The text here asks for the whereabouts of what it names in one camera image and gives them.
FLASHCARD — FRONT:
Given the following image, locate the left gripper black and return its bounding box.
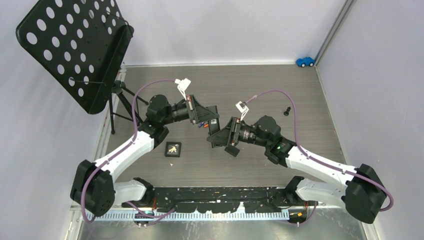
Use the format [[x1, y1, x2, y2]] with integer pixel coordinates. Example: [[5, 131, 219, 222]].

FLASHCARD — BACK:
[[161, 94, 218, 126]]

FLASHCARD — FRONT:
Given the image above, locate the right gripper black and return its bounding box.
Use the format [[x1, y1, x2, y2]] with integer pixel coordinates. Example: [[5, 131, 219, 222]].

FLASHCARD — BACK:
[[207, 116, 270, 148]]

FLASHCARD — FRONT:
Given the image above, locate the black battery cover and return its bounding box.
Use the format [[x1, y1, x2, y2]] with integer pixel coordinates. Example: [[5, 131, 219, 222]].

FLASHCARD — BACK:
[[224, 145, 240, 157]]

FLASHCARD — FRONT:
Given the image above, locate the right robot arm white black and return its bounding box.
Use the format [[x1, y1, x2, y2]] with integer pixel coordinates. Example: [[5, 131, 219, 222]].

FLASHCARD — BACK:
[[207, 115, 394, 224]]

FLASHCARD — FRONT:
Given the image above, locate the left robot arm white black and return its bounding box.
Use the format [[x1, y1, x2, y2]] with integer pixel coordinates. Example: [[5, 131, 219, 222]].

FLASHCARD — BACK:
[[70, 94, 219, 217]]

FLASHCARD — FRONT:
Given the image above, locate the small black square tray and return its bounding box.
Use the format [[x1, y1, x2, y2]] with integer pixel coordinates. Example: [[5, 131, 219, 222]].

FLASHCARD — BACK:
[[164, 141, 182, 158]]

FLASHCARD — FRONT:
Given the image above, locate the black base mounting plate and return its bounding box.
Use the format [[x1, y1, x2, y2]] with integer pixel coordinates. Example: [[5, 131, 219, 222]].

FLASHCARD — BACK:
[[131, 186, 315, 214]]

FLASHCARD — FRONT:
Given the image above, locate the small black knob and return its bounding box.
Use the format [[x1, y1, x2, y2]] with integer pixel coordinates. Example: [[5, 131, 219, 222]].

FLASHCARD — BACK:
[[283, 106, 291, 116]]

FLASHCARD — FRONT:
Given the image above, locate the blue toy car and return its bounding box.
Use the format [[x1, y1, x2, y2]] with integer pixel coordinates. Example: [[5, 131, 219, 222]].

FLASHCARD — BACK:
[[295, 57, 316, 68]]

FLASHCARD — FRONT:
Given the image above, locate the black perforated music stand tray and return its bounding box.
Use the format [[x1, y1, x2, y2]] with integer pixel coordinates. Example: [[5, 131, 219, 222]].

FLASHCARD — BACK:
[[16, 0, 134, 115]]

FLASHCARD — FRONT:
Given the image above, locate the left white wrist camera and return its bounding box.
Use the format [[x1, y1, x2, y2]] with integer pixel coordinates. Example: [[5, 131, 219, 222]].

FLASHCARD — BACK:
[[174, 78, 191, 100]]

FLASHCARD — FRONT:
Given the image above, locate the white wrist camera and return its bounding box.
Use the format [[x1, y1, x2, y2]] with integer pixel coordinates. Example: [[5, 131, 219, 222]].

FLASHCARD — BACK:
[[174, 78, 191, 100], [235, 101, 249, 121]]

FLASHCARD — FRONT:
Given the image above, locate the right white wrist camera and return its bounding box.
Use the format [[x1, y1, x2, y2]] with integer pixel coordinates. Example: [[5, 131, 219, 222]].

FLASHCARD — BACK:
[[235, 101, 249, 121]]

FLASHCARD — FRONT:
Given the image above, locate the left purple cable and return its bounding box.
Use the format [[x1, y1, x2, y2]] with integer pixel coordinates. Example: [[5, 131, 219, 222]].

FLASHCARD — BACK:
[[81, 78, 178, 224]]

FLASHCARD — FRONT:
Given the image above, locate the purple cable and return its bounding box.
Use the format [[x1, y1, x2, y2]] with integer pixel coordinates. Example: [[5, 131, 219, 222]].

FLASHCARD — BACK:
[[81, 78, 178, 224], [246, 90, 395, 213]]

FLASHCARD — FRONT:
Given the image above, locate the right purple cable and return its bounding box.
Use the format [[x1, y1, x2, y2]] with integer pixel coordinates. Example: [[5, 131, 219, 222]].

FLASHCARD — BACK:
[[246, 90, 395, 213]]

